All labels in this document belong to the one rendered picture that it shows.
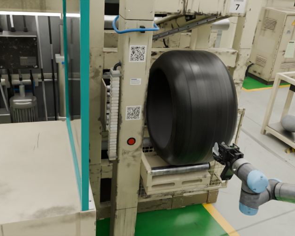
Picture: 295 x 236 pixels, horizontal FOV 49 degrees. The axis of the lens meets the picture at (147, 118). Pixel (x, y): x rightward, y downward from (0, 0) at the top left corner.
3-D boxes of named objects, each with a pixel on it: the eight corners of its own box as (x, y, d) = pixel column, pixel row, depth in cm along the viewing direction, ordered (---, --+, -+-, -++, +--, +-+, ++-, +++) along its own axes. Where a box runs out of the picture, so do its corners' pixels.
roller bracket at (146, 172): (145, 187, 166) (147, 171, 161) (127, 146, 199) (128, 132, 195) (152, 186, 167) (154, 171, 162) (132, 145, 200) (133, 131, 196)
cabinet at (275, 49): (268, 86, 574) (287, 12, 518) (245, 75, 619) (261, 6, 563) (303, 82, 613) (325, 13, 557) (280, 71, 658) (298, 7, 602)
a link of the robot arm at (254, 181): (250, 197, 122) (253, 177, 119) (234, 182, 132) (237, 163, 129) (268, 194, 124) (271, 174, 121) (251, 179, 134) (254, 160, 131)
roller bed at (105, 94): (104, 131, 202) (105, 86, 189) (100, 121, 215) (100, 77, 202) (135, 129, 208) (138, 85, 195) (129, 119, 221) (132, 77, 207)
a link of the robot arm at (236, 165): (251, 178, 134) (233, 180, 131) (245, 172, 138) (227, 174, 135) (254, 161, 131) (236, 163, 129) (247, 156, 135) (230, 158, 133)
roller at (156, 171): (149, 177, 168) (149, 169, 167) (146, 174, 172) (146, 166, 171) (210, 170, 178) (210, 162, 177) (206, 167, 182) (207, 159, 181)
